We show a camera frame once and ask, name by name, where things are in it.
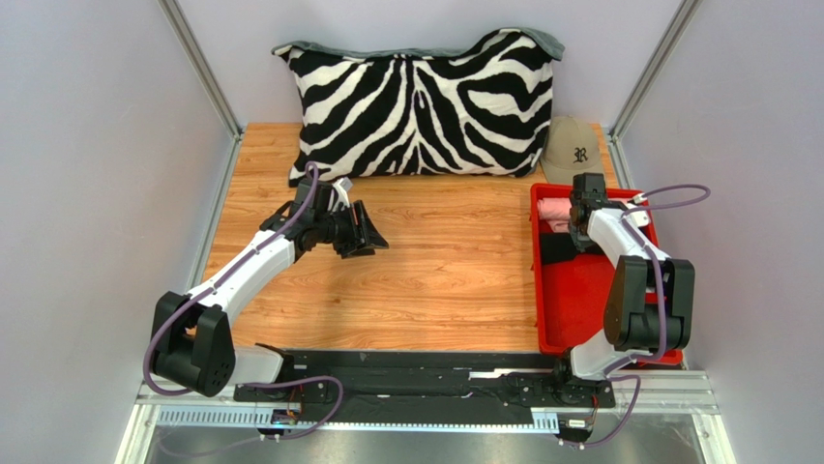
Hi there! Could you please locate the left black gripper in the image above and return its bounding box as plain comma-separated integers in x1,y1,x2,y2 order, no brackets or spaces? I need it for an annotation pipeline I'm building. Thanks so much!
314,200,389,260

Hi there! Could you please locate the black t-shirt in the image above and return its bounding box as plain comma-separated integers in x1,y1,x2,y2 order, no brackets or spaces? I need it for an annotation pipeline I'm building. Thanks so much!
539,233,603,266

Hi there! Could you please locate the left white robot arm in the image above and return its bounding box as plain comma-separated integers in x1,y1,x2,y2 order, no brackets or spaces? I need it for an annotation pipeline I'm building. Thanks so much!
143,178,389,397

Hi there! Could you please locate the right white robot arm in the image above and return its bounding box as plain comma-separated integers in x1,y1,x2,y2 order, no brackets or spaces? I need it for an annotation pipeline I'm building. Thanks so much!
569,172,696,381

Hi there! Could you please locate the rolled pink t-shirt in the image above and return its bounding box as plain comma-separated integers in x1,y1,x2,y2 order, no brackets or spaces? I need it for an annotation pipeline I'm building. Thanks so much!
536,197,572,233

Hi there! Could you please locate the beige baseball cap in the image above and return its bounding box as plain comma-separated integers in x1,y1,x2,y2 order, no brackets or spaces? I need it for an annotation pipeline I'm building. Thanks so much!
540,116,605,185

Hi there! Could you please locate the red plastic tray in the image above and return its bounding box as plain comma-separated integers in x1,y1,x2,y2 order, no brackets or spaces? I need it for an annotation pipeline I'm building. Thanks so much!
530,184,660,356

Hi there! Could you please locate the zebra striped pillow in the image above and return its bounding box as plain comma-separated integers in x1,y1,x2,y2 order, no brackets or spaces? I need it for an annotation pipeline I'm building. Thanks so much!
273,27,566,187

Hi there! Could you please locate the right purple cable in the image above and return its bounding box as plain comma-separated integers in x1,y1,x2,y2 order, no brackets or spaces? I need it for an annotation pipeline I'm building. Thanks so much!
556,184,712,450

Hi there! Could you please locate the purple cable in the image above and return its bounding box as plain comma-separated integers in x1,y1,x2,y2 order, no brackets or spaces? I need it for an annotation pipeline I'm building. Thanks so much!
141,161,345,459
556,184,712,450

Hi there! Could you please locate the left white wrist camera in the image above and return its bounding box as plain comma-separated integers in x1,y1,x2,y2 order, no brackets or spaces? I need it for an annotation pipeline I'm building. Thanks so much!
330,177,353,212

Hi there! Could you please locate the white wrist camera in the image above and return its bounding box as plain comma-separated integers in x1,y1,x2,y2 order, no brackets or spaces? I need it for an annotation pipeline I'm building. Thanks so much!
624,192,652,228
330,177,353,212

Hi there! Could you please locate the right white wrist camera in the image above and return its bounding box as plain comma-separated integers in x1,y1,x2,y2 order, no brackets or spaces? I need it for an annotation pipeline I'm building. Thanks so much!
624,192,652,228

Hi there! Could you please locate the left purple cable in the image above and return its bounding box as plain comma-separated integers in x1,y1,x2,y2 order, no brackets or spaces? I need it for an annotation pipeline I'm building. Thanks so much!
141,161,345,459

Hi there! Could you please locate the right aluminium frame post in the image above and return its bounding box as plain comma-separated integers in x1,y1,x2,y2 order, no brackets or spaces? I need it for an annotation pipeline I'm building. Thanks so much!
610,0,703,139

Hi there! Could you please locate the aluminium frame post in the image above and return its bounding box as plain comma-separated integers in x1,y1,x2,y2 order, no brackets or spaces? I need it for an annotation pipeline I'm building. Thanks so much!
610,0,703,139
158,0,244,140

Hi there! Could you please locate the left aluminium frame post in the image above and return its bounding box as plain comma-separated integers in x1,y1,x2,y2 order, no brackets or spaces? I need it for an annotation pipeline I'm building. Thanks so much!
158,0,244,140

